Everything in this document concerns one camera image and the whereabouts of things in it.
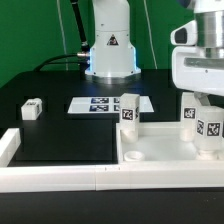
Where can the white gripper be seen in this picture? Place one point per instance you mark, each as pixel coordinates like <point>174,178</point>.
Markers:
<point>192,70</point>

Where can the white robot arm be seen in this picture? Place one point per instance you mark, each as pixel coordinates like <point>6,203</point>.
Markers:
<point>113,57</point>

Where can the white marker base plate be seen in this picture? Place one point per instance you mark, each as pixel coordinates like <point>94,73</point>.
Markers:
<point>101,105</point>

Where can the white U-shaped obstacle fence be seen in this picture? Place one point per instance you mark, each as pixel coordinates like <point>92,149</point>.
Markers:
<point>143,175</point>

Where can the white square tabletop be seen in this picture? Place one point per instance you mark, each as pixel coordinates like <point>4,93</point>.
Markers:
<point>159,142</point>

